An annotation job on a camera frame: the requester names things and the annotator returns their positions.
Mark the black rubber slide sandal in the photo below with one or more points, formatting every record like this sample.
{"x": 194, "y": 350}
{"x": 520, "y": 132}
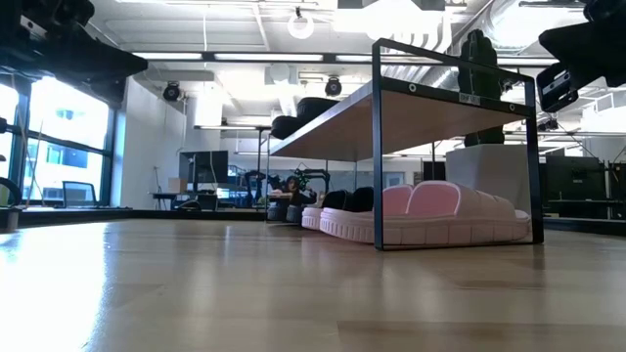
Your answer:
{"x": 363, "y": 200}
{"x": 318, "y": 108}
{"x": 337, "y": 201}
{"x": 285, "y": 128}

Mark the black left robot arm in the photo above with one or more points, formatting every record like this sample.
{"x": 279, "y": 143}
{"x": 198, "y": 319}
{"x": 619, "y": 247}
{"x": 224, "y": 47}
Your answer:
{"x": 29, "y": 58}

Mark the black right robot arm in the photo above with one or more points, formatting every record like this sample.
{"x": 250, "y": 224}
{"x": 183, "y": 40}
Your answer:
{"x": 616, "y": 54}

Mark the large glass window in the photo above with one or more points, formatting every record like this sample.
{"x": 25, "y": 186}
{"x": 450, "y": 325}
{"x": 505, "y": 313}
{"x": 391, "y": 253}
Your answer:
{"x": 68, "y": 122}

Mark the black ceiling spotlight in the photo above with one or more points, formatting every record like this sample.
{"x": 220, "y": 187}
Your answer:
{"x": 171, "y": 91}
{"x": 333, "y": 87}

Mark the green cactus plant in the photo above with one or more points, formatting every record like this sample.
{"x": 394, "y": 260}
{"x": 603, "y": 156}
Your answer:
{"x": 481, "y": 63}

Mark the wide black monitor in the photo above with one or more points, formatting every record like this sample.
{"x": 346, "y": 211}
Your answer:
{"x": 574, "y": 178}

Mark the dark chair by window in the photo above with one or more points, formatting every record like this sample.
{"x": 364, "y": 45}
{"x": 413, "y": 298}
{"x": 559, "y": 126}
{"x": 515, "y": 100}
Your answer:
{"x": 78, "y": 194}

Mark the white hexagonal planter pot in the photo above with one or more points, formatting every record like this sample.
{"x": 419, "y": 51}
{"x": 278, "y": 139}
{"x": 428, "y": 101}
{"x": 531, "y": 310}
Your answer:
{"x": 489, "y": 166}

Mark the black computer monitor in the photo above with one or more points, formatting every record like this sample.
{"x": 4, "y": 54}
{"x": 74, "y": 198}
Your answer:
{"x": 205, "y": 168}

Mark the black curved stand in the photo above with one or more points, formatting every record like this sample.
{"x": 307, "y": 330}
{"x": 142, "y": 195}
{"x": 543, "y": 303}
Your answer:
{"x": 10, "y": 220}

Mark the person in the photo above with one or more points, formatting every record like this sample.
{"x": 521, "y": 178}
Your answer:
{"x": 293, "y": 185}

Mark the black aluminium rig frame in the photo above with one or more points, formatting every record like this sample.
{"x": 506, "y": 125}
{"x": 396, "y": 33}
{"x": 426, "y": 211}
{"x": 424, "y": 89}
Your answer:
{"x": 122, "y": 214}

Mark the wooden shelf black metal frame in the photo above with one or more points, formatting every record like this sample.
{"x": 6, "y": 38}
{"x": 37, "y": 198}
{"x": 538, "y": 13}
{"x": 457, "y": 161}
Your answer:
{"x": 440, "y": 122}

